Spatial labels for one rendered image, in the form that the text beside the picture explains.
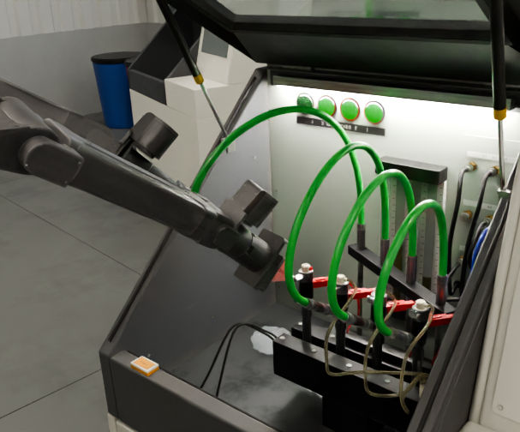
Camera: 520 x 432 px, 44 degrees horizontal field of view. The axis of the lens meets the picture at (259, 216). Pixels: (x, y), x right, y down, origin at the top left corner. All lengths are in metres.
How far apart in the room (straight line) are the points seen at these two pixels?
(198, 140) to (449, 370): 3.11
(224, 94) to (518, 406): 3.16
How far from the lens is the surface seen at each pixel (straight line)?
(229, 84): 4.00
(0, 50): 7.76
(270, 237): 1.14
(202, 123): 3.96
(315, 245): 1.58
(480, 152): 1.30
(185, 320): 1.49
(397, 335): 1.05
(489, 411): 1.13
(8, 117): 0.73
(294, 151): 1.53
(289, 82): 1.46
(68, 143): 0.75
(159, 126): 1.15
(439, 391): 1.03
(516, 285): 1.06
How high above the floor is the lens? 1.69
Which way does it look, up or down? 22 degrees down
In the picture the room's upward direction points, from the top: 3 degrees counter-clockwise
